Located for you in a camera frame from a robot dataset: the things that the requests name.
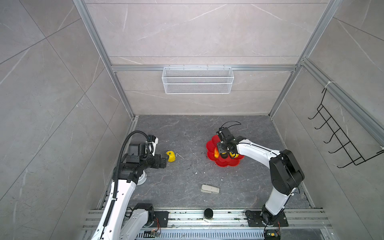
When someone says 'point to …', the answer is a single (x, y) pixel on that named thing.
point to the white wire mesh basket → (195, 80)
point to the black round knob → (208, 213)
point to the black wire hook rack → (352, 153)
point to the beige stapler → (209, 188)
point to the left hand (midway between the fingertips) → (158, 152)
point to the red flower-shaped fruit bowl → (210, 147)
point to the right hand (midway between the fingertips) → (222, 144)
